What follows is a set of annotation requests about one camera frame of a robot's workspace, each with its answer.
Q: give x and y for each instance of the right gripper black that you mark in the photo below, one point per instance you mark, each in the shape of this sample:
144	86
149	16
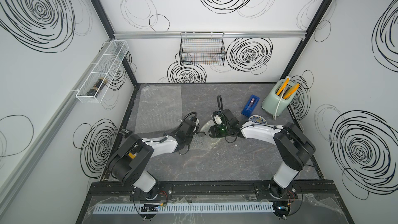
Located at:
214	133

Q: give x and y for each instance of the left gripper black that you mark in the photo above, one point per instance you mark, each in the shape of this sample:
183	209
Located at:
198	132

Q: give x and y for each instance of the yellow pale blue bowl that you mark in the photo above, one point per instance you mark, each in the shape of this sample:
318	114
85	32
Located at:
206	129

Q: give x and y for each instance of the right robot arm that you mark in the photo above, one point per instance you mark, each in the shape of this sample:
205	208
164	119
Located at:
294	147

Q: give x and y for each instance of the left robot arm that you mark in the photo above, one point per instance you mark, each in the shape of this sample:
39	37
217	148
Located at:
128	164

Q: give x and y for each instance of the blue tape dispenser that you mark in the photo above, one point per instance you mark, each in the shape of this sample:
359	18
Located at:
249	108

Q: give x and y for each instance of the blue yellow patterned bowl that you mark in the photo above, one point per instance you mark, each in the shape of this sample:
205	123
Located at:
257	119

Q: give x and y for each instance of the yellow block with black cap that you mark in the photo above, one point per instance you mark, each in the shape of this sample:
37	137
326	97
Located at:
132	156

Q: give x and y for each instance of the small black box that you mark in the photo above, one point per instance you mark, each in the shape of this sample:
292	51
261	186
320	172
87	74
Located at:
126	133

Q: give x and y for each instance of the mint green toaster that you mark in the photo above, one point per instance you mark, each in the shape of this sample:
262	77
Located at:
274	104

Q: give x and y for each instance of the dark bottle in shelf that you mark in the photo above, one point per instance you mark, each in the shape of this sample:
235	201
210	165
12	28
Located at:
97	87

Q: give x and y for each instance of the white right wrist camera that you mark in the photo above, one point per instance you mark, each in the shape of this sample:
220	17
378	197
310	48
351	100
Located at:
217	119

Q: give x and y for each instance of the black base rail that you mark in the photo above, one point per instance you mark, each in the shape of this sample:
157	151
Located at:
169	189

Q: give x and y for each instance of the black wire wall basket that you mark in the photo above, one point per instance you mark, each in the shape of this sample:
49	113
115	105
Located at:
202	51

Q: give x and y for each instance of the white slotted cable duct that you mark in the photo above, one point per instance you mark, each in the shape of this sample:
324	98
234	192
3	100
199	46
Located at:
179	208

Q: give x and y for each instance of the horizontal aluminium wall rail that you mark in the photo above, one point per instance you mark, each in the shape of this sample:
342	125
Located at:
210	34

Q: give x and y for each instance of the white wire wall shelf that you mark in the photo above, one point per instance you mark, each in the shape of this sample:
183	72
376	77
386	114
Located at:
107	65

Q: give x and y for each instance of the left wall aluminium rail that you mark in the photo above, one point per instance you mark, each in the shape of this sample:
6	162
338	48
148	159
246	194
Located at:
19	175

